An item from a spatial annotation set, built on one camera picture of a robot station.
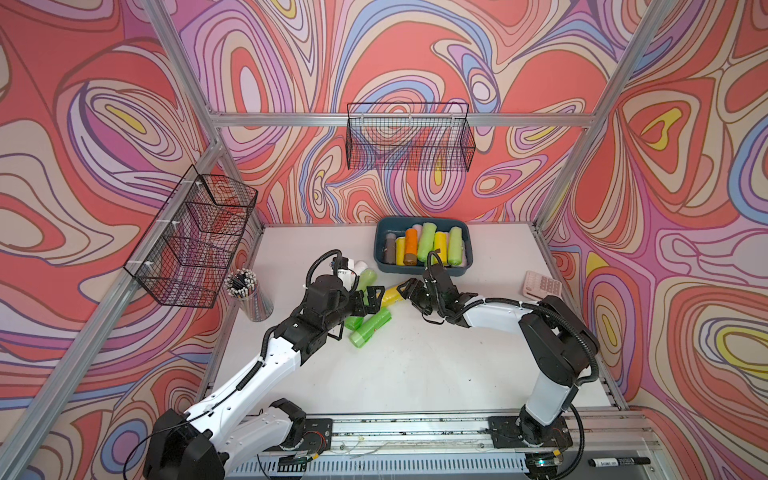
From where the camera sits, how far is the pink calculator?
99 centimetres

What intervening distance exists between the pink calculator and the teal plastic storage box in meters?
0.21

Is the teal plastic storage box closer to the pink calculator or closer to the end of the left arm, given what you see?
the pink calculator
